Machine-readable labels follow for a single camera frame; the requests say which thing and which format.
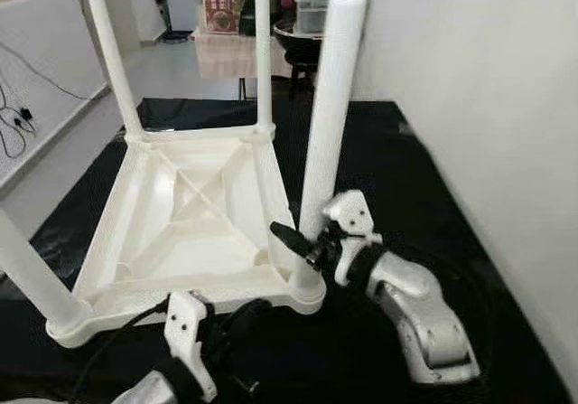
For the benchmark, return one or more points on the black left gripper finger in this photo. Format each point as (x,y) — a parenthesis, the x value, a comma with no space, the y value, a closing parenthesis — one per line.
(248,311)

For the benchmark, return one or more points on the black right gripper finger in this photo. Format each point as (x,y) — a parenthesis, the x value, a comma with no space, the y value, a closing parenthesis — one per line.
(293,239)

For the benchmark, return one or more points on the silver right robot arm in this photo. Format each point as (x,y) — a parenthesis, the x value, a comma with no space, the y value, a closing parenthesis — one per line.
(424,323)

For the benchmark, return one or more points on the white plastic children table top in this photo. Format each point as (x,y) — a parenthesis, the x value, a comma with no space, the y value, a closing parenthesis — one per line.
(181,241)

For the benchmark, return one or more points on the black tablecloth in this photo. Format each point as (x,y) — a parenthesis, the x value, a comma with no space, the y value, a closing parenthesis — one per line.
(406,196)

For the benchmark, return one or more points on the grey tape piece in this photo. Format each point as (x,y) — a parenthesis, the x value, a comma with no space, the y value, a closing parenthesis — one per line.
(406,128)

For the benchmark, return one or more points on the black stool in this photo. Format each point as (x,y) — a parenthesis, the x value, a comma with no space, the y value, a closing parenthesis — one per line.
(302,71)

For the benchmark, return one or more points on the beige cloth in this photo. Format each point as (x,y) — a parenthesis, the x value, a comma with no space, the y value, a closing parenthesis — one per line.
(230,56)

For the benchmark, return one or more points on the black round basin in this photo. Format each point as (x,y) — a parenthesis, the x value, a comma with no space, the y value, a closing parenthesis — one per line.
(298,42)

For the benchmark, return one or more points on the clear plastic container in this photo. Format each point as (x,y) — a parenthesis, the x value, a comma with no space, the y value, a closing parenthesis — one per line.
(312,14)

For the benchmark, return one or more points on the brown printed box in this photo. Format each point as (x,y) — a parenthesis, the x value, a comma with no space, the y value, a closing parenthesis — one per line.
(226,11)

